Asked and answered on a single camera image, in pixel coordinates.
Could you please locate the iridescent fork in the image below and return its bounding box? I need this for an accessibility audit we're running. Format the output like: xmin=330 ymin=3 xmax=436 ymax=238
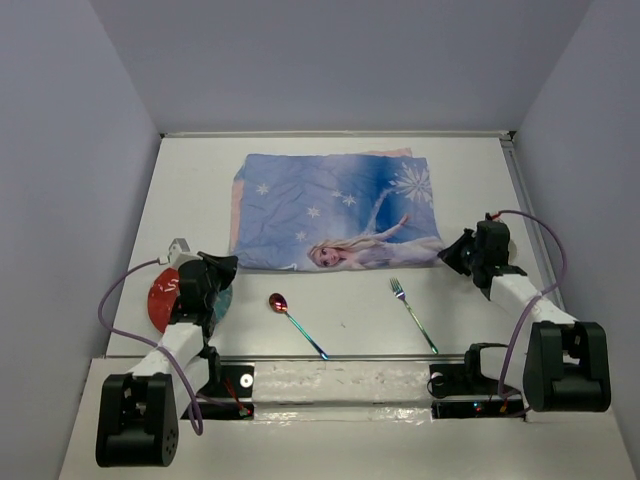
xmin=390 ymin=277 xmax=439 ymax=355

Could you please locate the red and teal plate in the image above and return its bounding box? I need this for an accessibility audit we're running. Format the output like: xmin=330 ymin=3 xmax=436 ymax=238
xmin=147 ymin=268 xmax=233 ymax=333

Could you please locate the blue princess placemat cloth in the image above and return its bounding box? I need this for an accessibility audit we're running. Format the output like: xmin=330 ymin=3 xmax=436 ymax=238
xmin=230 ymin=149 xmax=444 ymax=272

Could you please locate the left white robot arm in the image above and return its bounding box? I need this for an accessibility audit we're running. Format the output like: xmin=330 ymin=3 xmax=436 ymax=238
xmin=95 ymin=252 xmax=238 ymax=468

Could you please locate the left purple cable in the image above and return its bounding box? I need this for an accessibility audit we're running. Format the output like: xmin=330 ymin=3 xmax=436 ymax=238
xmin=98 ymin=259 xmax=251 ymax=436

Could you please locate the pale yellow cup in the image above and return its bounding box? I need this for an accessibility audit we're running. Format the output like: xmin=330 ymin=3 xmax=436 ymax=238
xmin=508 ymin=240 xmax=518 ymax=262

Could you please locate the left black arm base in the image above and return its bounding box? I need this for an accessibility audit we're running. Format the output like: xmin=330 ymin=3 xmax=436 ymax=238
xmin=196 ymin=363 xmax=255 ymax=421

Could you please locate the purple cable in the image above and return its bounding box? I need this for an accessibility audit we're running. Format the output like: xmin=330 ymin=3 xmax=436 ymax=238
xmin=98 ymin=259 xmax=251 ymax=436
xmin=487 ymin=209 xmax=569 ymax=419

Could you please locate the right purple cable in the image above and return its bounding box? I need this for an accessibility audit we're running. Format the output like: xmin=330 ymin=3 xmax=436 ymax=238
xmin=487 ymin=209 xmax=569 ymax=419

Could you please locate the iridescent spoon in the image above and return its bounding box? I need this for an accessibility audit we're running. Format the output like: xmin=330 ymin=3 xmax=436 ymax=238
xmin=268 ymin=293 xmax=329 ymax=361

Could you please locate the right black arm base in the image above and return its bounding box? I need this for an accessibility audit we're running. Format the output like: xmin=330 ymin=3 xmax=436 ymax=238
xmin=426 ymin=363 xmax=527 ymax=420

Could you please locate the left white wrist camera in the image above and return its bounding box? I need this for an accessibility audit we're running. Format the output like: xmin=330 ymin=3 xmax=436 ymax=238
xmin=158 ymin=238 xmax=197 ymax=269

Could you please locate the white foam strip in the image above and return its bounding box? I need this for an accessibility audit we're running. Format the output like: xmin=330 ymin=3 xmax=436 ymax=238
xmin=252 ymin=361 xmax=431 ymax=404

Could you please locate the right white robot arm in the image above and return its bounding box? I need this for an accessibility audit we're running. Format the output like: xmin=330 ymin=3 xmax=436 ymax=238
xmin=438 ymin=215 xmax=611 ymax=412

